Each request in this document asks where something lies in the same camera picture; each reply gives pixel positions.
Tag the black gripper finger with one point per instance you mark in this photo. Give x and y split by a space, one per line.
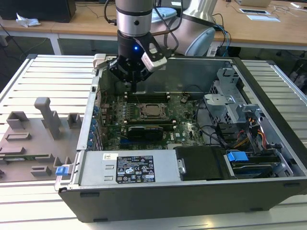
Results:
145 75
118 73

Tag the small square silver CPU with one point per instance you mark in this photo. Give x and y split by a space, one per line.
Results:
153 110

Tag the CPU socket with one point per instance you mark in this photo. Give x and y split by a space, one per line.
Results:
139 105

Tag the blue expansion slot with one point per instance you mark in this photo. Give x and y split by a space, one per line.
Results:
125 143

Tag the grey plastic case latch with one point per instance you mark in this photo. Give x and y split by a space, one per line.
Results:
99 60

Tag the wooden office desk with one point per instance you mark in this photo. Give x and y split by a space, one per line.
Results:
96 26

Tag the black expansion card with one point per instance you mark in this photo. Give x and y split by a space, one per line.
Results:
146 133

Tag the green motherboard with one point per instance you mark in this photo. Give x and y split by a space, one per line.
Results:
187 124

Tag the white power adapter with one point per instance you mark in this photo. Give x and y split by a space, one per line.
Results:
212 51

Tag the grey parts rack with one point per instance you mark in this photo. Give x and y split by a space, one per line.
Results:
51 119

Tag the grey metal drive cage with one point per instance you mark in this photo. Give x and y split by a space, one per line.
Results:
223 107

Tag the grey power supply unit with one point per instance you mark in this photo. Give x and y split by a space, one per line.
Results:
96 172

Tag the black computer box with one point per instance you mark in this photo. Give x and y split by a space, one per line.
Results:
36 9

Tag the black plastic shroud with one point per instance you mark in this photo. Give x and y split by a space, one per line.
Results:
201 163

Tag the crumpled white paper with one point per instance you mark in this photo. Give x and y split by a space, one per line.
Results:
27 20

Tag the blue case latch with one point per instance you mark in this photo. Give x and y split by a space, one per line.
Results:
61 171

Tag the blue disk carrier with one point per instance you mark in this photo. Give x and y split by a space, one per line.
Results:
237 157

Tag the green RAM stick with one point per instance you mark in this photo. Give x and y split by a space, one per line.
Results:
26 158

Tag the white framed dark tablet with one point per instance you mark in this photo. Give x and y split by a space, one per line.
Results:
253 11

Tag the black open PC case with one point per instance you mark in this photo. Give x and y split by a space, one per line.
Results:
168 203

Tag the beige laptop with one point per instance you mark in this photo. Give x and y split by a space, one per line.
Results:
254 2

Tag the white paper sheet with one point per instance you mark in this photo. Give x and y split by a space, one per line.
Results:
263 18

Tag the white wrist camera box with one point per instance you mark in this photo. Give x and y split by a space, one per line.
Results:
153 63

